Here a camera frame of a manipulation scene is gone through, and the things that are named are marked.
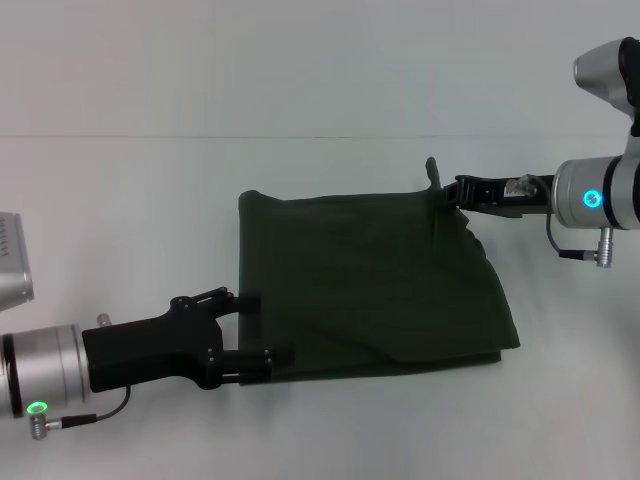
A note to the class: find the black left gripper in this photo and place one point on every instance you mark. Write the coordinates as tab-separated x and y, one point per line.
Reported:
145	350

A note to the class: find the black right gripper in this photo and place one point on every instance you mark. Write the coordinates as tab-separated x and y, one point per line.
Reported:
530	202

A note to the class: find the dark green shirt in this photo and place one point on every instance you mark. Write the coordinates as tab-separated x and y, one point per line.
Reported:
360	290

